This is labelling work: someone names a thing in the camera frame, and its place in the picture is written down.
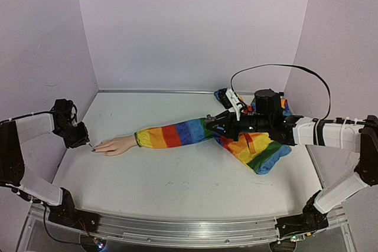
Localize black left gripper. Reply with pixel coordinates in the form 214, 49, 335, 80
54, 122, 89, 149

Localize purple nail polish bottle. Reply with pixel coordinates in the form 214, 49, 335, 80
205, 114, 216, 123

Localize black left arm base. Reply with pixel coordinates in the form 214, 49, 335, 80
44, 188, 100, 233

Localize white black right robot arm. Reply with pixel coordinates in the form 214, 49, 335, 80
205, 88, 377, 214

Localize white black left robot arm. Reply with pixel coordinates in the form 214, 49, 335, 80
1, 99, 90, 227

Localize mannequin hand with forearm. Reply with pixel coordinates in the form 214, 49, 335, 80
92, 136, 138, 156

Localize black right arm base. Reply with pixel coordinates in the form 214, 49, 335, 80
275, 191, 328, 238

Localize rainbow striped jacket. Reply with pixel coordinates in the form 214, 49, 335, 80
134, 88, 293, 175

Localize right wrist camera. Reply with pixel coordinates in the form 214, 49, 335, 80
218, 88, 248, 121

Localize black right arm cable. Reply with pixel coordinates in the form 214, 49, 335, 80
230, 63, 331, 122

